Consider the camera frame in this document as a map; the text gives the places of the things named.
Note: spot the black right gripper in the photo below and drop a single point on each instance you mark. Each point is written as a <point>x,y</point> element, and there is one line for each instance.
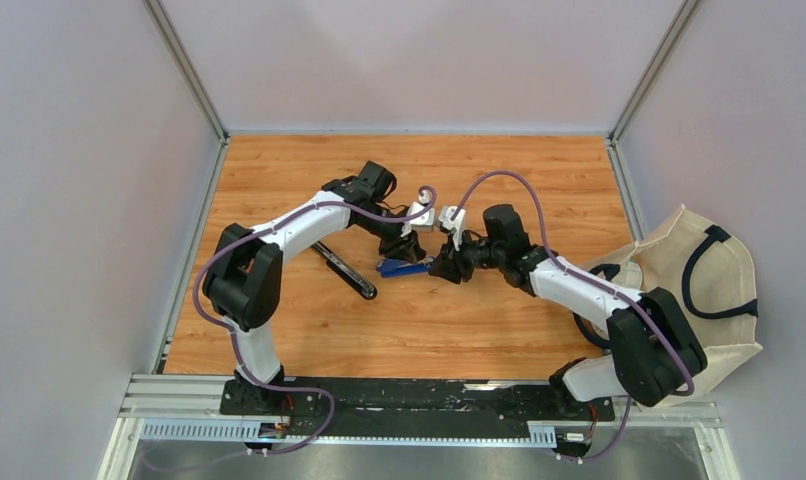
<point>449,263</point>

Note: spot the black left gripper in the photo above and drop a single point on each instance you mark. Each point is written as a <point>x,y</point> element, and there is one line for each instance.
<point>401,247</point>

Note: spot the blue stapler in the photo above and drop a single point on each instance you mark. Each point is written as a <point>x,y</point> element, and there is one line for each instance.
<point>391,268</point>

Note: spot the black stapler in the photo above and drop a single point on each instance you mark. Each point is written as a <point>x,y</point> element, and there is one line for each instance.
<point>357,282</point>

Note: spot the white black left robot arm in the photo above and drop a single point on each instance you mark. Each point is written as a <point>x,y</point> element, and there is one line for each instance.
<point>239,287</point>

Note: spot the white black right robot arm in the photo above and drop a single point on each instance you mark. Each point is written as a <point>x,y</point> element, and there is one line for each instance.
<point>652,351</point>

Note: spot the beige tote bag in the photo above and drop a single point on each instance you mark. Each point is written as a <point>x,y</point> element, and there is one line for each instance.
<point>712,275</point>

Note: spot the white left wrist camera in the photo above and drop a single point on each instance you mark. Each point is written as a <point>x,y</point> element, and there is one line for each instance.
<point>422,213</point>

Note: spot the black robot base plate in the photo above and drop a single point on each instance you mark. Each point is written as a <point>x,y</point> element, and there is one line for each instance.
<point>411,408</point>

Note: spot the aluminium frame rail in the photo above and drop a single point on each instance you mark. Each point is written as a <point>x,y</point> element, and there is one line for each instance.
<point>186,407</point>

